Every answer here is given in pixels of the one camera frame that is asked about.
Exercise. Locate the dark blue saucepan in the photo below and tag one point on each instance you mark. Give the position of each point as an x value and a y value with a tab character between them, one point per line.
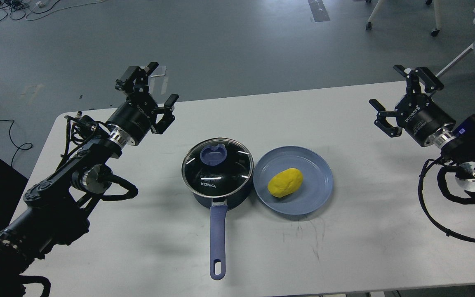
219	199

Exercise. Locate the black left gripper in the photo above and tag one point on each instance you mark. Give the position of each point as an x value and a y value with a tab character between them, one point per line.
139	113

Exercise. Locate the glass pot lid blue knob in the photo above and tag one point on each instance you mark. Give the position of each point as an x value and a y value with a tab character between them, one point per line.
217	168

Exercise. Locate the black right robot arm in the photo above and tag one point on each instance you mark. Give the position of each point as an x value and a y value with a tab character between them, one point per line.
456	176

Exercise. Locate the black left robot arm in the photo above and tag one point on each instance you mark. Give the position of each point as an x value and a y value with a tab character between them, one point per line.
58	207

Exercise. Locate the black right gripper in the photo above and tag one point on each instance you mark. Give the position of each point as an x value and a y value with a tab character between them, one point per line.
416	112

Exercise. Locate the blue plate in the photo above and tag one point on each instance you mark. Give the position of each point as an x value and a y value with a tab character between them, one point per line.
317	183

